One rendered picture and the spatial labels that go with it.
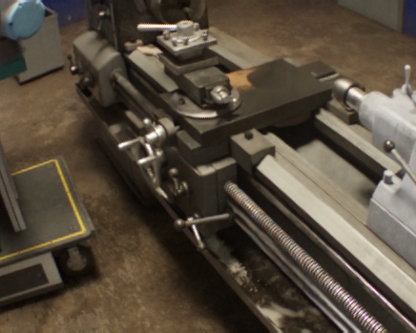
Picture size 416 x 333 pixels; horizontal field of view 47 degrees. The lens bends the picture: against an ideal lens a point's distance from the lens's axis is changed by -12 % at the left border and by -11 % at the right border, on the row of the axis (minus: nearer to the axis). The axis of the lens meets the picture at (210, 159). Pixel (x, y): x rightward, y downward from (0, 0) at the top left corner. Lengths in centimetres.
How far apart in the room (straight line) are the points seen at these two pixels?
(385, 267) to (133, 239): 163
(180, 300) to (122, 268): 36
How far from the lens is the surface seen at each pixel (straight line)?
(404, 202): 137
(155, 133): 180
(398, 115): 137
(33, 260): 234
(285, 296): 186
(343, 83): 157
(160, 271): 252
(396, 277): 136
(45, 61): 461
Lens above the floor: 183
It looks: 35 degrees down
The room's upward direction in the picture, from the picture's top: 4 degrees counter-clockwise
